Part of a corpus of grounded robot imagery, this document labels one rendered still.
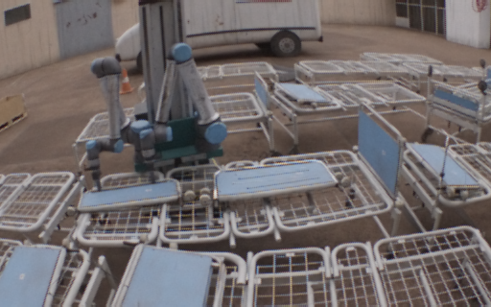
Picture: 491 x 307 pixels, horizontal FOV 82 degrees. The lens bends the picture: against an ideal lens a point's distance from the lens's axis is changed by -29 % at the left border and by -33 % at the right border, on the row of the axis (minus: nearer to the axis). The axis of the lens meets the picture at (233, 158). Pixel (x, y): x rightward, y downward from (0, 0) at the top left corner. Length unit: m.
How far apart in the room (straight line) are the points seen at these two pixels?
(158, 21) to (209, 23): 6.47
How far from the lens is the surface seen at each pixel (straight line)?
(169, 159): 2.75
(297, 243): 2.73
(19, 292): 1.89
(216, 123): 2.52
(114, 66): 2.47
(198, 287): 1.63
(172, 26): 2.77
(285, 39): 9.64
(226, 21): 9.26
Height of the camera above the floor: 1.67
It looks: 25 degrees down
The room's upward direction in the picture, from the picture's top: 5 degrees counter-clockwise
